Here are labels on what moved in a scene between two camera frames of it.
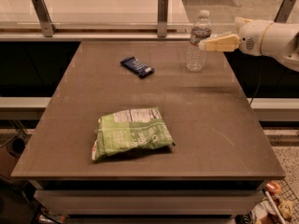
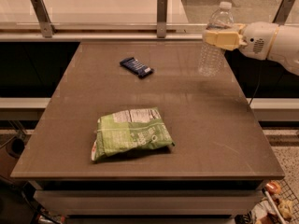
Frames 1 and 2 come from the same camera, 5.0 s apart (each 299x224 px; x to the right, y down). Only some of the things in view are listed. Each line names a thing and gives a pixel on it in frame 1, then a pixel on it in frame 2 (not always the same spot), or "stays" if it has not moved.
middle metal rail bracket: (162, 16) stays
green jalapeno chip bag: (131, 131) stays
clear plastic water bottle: (201, 30) to (211, 61)
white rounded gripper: (250, 38) stays
